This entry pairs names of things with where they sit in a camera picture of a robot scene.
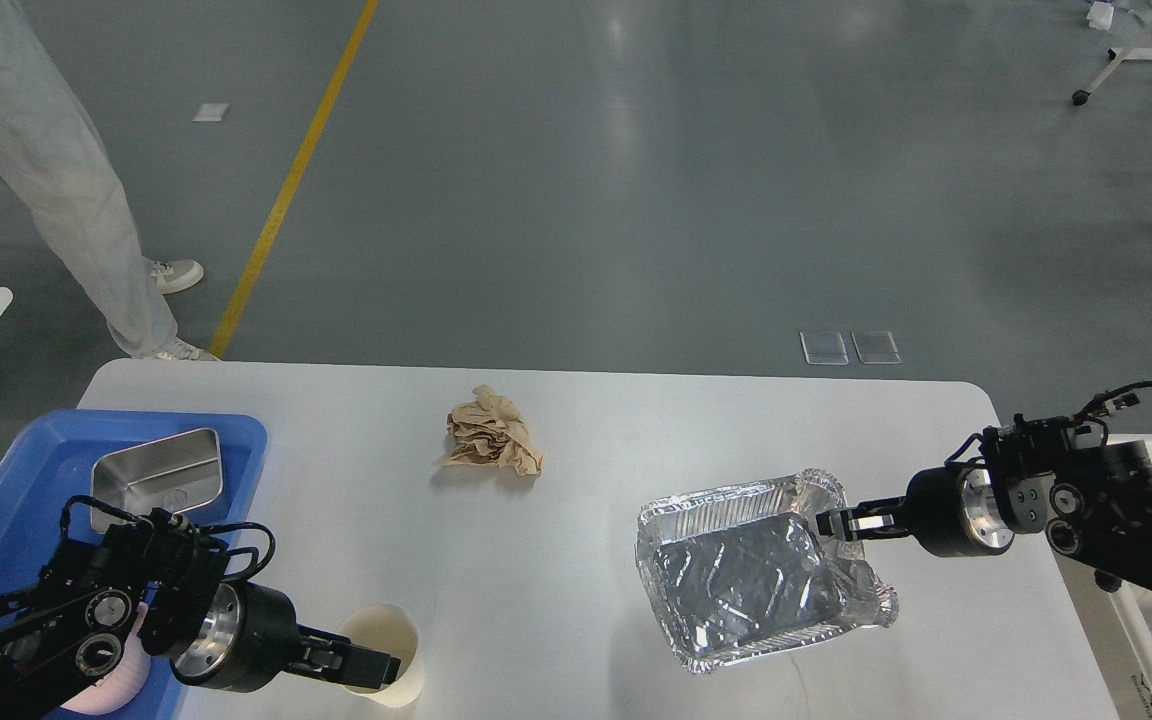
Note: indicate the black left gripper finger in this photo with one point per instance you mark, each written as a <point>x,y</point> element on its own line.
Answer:
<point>333,658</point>

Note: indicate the stainless steel square tray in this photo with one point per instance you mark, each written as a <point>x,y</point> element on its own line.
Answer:
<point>181,473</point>

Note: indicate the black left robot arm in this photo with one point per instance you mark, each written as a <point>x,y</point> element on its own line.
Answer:
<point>179,589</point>

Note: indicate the pink mug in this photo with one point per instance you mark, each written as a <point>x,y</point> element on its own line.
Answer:
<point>123,683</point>

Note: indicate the blue plastic tray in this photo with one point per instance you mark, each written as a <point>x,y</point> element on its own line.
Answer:
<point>51,461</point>

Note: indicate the person in grey trousers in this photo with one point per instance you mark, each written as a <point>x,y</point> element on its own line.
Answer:
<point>53,159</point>

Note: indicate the cream paper cup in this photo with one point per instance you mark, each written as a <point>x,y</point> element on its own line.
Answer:
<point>388,628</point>

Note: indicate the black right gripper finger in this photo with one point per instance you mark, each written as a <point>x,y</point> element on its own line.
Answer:
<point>874,520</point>

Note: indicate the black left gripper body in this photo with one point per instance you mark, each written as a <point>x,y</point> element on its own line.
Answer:
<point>250,635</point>

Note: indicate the aluminium foil tray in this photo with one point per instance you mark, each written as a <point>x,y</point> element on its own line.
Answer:
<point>734,573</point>

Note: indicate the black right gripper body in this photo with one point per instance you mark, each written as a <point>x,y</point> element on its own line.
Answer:
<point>952,514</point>

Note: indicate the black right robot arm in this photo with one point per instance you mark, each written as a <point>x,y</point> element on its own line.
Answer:
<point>1059,477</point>

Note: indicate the brown paper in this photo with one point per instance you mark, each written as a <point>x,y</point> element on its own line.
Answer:
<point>490,432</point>

